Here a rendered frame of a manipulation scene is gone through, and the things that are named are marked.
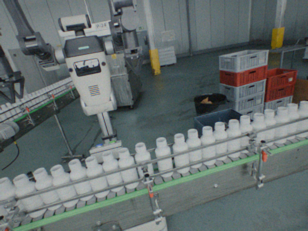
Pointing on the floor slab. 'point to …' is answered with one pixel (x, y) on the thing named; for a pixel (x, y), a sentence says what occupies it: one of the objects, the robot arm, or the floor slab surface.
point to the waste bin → (205, 109)
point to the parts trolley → (292, 55)
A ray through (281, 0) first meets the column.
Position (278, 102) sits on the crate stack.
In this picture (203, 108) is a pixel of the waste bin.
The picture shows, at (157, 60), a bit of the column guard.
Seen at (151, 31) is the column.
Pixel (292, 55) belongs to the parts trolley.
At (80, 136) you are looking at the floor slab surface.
